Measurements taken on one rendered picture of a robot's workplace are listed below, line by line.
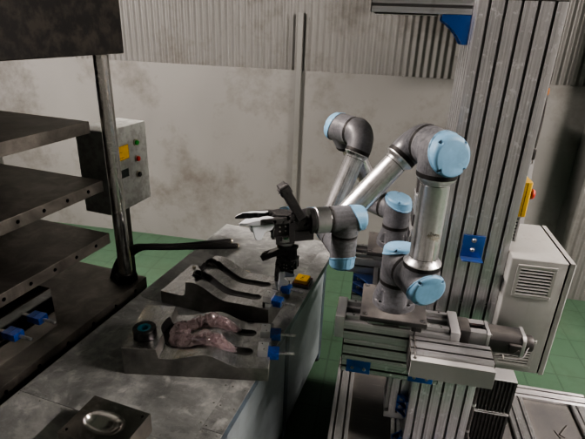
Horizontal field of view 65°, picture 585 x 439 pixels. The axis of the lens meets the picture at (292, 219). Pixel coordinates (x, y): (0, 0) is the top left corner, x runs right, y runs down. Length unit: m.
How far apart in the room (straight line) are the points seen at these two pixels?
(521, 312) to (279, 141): 2.66
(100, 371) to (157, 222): 2.98
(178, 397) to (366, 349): 0.67
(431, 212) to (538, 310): 0.66
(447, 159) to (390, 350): 0.76
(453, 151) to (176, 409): 1.14
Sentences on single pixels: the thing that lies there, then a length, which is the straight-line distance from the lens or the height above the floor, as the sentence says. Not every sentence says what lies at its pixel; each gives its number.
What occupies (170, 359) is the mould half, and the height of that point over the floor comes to 0.87.
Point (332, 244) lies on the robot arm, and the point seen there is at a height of 1.36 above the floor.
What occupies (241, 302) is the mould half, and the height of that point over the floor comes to 0.89.
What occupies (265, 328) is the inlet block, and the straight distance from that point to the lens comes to 1.79.
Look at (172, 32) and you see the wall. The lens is 4.19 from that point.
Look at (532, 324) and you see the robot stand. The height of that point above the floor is 0.98.
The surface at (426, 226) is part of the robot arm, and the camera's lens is 1.40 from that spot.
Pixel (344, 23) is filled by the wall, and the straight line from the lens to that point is 3.82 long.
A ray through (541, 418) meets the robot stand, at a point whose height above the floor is 0.21.
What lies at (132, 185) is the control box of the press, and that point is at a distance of 2.43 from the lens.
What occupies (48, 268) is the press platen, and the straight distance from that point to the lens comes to 2.03.
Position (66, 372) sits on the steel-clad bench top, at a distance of 1.86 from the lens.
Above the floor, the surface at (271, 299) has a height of 0.91.
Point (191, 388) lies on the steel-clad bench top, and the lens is 1.69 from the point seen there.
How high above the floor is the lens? 1.94
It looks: 23 degrees down
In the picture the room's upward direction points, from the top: 2 degrees clockwise
